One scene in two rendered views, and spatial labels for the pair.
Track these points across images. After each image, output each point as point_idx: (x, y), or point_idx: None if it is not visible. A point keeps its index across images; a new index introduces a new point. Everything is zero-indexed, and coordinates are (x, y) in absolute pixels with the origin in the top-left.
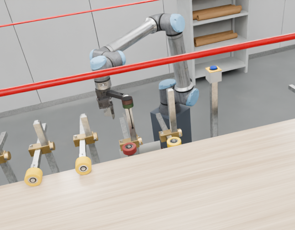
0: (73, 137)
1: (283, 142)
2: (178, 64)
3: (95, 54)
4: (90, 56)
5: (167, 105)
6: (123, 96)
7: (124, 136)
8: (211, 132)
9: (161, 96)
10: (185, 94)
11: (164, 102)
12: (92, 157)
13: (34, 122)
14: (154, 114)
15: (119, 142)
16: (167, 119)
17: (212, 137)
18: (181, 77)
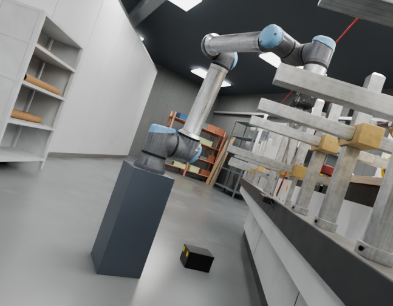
0: (331, 135)
1: None
2: (211, 104)
3: (287, 33)
4: (280, 31)
5: (163, 158)
6: (321, 100)
7: (283, 163)
8: (273, 178)
9: (159, 144)
10: (197, 144)
11: (161, 153)
12: (316, 183)
13: (380, 74)
14: (143, 172)
15: (302, 166)
16: (166, 178)
17: (273, 183)
18: (203, 122)
